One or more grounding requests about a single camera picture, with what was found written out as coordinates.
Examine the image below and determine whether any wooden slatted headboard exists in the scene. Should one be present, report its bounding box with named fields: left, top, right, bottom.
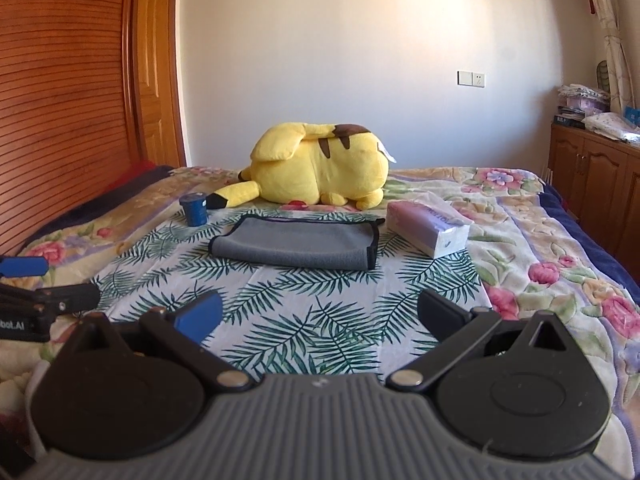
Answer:
left=1, top=0, right=141, bottom=254

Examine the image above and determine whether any white wall socket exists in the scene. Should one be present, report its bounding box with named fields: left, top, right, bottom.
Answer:
left=457, top=70, right=485, bottom=88

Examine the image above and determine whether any floral bed blanket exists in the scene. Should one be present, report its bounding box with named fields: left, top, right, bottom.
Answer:
left=17, top=167, right=639, bottom=477

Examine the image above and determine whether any small blue cup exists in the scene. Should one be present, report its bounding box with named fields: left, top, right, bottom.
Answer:
left=179, top=192, right=207, bottom=226

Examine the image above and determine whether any floral curtain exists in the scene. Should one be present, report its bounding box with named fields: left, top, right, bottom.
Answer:
left=592, top=0, right=634, bottom=115

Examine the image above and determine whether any pile of folded linens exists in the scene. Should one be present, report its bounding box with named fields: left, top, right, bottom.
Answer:
left=554, top=84, right=639, bottom=145

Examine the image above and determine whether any brown wooden cabinet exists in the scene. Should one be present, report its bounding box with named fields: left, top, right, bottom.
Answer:
left=548, top=124, right=640, bottom=278

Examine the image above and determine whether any purple and grey towel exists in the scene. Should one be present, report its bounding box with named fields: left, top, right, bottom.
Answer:
left=208, top=214, right=384, bottom=271

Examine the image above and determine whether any yellow Pikachu plush toy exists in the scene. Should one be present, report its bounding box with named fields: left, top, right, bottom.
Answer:
left=206, top=122, right=396, bottom=210

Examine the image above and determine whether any palm leaf print cloth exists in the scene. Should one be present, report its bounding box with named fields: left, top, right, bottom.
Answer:
left=93, top=211, right=489, bottom=377

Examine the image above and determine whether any purple tissue pack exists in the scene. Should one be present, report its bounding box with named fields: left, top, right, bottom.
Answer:
left=386, top=200, right=472, bottom=259

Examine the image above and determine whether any wooden door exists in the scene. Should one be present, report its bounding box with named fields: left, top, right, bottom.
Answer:
left=132, top=0, right=186, bottom=167

